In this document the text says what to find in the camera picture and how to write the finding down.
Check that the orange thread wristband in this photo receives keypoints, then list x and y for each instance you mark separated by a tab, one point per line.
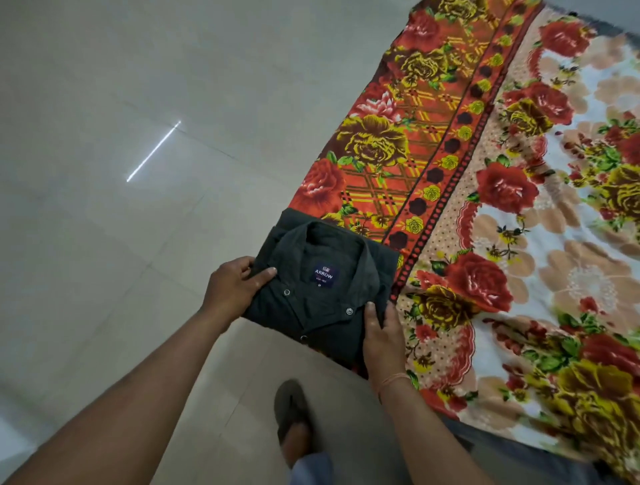
392	380

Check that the dark sandal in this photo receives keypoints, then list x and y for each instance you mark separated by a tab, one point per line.
290	404

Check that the person's right thumb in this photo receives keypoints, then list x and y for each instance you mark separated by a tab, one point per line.
370	317

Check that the person's foot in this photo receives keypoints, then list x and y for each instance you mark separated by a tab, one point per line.
296	442

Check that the person's right hand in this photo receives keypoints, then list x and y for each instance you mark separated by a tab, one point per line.
384	344

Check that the person's right forearm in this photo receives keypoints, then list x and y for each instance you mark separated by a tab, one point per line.
430	434

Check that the person's left thumb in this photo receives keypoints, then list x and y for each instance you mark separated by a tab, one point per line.
261	278

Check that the dark green shirt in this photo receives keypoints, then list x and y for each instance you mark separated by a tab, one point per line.
320	285

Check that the grey trouser leg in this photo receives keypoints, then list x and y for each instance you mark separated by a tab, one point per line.
312	469

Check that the person's left hand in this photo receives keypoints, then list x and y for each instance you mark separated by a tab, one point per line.
227	292

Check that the person's left forearm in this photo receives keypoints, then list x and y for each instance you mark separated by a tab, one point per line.
125	399

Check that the floral patterned blanket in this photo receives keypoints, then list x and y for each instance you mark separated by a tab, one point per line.
505	200

